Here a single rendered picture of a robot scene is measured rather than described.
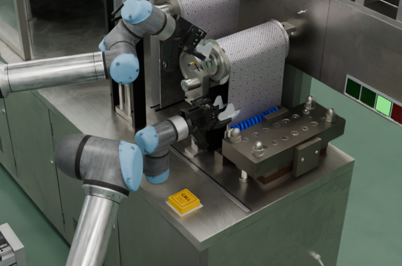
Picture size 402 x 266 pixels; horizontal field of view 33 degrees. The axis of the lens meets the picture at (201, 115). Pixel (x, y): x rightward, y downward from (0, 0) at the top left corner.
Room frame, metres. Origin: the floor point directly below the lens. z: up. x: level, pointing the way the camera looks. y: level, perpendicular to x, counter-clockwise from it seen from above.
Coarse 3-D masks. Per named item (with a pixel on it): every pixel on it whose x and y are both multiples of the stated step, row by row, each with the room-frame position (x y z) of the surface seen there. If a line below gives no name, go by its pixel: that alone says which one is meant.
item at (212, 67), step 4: (212, 56) 1.83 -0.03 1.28; (216, 56) 1.83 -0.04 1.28; (212, 60) 1.83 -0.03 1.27; (216, 60) 1.82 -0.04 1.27; (204, 64) 1.86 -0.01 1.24; (208, 64) 1.84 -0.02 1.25; (212, 64) 1.83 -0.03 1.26; (216, 64) 1.81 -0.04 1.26; (208, 68) 1.84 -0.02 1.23; (212, 68) 1.83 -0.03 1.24; (216, 68) 1.81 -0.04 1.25; (208, 72) 1.84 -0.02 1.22; (212, 72) 1.83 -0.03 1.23; (216, 72) 1.81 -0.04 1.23
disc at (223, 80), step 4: (208, 40) 1.88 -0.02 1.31; (212, 40) 1.86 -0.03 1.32; (204, 44) 1.89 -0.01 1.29; (216, 44) 1.85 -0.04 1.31; (220, 44) 1.84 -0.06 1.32; (220, 48) 1.83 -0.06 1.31; (200, 52) 1.91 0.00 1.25; (224, 52) 1.82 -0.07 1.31; (224, 56) 1.81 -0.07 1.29; (228, 60) 1.80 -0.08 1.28; (228, 64) 1.80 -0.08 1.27; (228, 68) 1.80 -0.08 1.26; (228, 72) 1.80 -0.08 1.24; (224, 76) 1.81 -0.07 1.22; (228, 76) 1.80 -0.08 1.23; (212, 80) 1.86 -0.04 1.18; (220, 80) 1.83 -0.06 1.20; (224, 80) 1.81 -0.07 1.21; (220, 84) 1.83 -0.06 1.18
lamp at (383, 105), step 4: (380, 96) 1.73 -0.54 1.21; (380, 100) 1.73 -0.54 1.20; (384, 100) 1.72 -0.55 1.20; (388, 100) 1.71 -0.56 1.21; (376, 104) 1.74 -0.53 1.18; (380, 104) 1.73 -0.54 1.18; (384, 104) 1.72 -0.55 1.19; (388, 104) 1.71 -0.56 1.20; (376, 108) 1.74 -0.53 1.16; (380, 108) 1.72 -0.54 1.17; (384, 108) 1.71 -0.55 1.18; (388, 108) 1.70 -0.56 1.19; (384, 112) 1.71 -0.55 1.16; (388, 112) 1.70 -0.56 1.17
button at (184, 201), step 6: (180, 192) 1.61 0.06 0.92; (186, 192) 1.61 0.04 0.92; (174, 198) 1.58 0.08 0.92; (180, 198) 1.58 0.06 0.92; (186, 198) 1.58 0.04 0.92; (192, 198) 1.58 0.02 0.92; (174, 204) 1.56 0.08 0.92; (180, 204) 1.55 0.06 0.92; (186, 204) 1.55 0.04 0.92; (192, 204) 1.56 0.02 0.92; (198, 204) 1.57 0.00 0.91; (180, 210) 1.54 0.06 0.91; (186, 210) 1.54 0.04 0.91
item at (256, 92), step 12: (264, 72) 1.90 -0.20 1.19; (276, 72) 1.94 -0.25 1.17; (240, 84) 1.84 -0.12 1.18; (252, 84) 1.87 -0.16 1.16; (264, 84) 1.90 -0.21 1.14; (276, 84) 1.94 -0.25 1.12; (228, 96) 1.81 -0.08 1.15; (240, 96) 1.84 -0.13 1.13; (252, 96) 1.87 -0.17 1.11; (264, 96) 1.91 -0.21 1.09; (276, 96) 1.94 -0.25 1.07; (240, 108) 1.84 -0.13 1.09; (252, 108) 1.88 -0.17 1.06; (264, 108) 1.91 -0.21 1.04; (240, 120) 1.85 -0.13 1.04
